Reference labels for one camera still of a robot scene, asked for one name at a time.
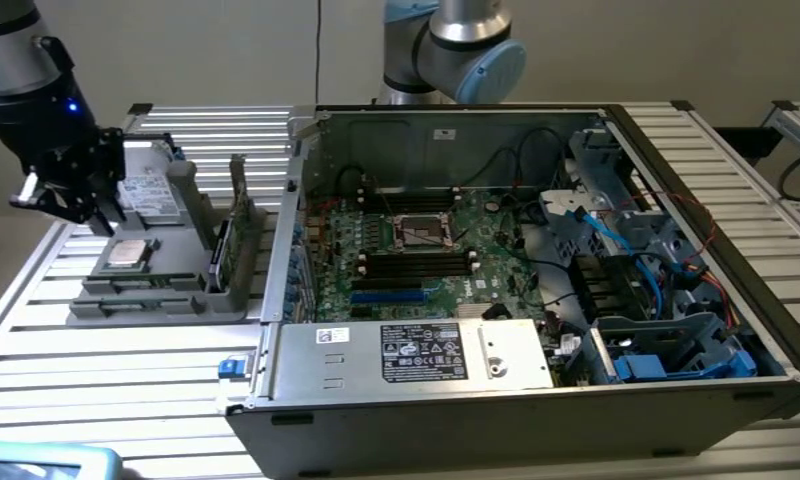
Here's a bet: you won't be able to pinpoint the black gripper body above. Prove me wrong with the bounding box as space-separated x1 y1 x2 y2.
0 73 130 197

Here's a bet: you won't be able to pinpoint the silver hard disk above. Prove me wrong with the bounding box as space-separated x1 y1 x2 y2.
116 139 186 219

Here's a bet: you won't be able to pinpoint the silver CPU chip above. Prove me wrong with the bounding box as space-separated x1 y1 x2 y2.
100 238 164 276

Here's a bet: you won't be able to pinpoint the black slim disk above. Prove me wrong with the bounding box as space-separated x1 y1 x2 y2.
206 218 235 294

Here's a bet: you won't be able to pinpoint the grey parts rack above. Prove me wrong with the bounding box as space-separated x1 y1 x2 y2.
64 132 279 329

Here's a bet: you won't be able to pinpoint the blue case latch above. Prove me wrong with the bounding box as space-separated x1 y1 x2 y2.
216 352 251 382

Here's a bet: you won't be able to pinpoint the long black expansion slot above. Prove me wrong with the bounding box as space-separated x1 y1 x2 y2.
350 279 425 292

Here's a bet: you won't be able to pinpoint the short black expansion slot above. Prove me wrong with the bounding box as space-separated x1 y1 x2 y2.
350 307 403 322

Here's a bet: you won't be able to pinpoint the blue expansion slot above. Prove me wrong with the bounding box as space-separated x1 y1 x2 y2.
350 290 430 306

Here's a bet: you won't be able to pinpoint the metal CPU socket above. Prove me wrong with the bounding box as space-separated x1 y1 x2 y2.
386 213 462 252

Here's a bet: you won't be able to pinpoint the silver power supply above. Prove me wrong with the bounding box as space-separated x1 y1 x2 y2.
264 318 557 402

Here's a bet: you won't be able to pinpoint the teal plastic object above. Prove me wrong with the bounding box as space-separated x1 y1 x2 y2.
0 439 126 480

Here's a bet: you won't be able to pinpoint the silver chipset heatsink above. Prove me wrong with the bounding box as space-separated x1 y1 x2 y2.
455 303 503 322

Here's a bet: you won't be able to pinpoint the green motherboard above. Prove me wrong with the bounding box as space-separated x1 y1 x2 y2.
304 186 550 324

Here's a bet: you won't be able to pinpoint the open black PC case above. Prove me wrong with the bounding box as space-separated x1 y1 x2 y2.
222 102 800 479

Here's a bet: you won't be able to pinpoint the grey metal drive cage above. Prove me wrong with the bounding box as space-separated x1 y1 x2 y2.
538 127 683 254

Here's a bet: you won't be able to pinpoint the black fan shroud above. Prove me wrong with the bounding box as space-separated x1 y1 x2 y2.
567 253 657 322

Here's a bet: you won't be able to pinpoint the grey disk bay blue clips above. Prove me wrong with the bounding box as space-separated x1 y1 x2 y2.
587 310 757 387

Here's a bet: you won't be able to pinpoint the short black wire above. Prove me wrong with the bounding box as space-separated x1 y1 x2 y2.
335 164 367 197

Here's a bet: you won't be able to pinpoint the thin black wall cable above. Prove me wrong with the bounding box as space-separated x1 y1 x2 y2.
314 0 324 104

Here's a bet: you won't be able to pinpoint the long black wire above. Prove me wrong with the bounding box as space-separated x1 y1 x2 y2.
465 126 570 190

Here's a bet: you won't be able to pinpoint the light blue flat wire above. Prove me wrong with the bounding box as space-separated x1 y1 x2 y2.
574 208 643 257

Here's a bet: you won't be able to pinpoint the dark blue wire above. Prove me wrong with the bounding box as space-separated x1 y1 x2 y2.
629 251 683 317

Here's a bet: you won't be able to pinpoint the thin red wire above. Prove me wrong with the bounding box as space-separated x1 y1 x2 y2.
629 191 721 262

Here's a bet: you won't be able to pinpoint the black table bracket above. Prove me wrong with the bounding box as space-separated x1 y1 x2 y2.
709 126 777 160

